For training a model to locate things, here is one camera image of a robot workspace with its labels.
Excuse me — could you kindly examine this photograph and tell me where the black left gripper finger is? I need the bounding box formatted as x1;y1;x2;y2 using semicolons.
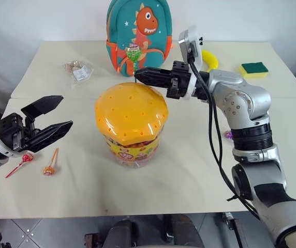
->
21;95;64;130
23;120;74;153

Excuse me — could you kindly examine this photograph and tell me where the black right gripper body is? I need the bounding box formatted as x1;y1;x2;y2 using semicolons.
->
166;60;193;100

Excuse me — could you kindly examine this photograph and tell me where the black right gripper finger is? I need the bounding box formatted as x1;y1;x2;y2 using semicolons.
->
134;67;174;79
135;75;173;90

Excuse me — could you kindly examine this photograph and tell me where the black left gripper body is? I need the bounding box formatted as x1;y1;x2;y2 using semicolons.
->
0;113;39;152

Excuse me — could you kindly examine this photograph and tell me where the green lollipop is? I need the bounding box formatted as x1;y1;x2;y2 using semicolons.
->
125;43;142;84

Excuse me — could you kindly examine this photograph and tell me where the yellow perforated jar lid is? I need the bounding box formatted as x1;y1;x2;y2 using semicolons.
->
94;82;170;147

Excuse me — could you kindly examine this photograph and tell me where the clear plastic lollipop jar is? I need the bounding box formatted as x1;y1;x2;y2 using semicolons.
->
101;134;165;169

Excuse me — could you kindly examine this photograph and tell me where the red wrapped lollipop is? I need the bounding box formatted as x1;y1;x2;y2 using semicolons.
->
5;152;35;179

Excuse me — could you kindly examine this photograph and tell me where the orange wrapped lollipop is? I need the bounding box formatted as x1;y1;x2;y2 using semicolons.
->
42;147;61;177

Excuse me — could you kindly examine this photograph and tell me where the yellow banana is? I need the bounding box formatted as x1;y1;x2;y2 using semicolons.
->
201;49;220;73

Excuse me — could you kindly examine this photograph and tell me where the teal dinosaur backpack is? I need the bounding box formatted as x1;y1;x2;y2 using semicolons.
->
105;0;175;78

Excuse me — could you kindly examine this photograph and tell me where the clear plastic snack bag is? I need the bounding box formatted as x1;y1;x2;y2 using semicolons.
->
61;60;95;84

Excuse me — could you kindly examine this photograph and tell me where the yellow green sponge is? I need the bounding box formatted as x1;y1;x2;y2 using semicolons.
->
239;61;270;79

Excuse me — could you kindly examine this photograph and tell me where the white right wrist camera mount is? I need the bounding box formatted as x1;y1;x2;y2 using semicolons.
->
177;24;206;101

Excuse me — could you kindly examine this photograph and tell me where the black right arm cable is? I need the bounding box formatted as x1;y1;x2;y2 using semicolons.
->
186;48;261;221

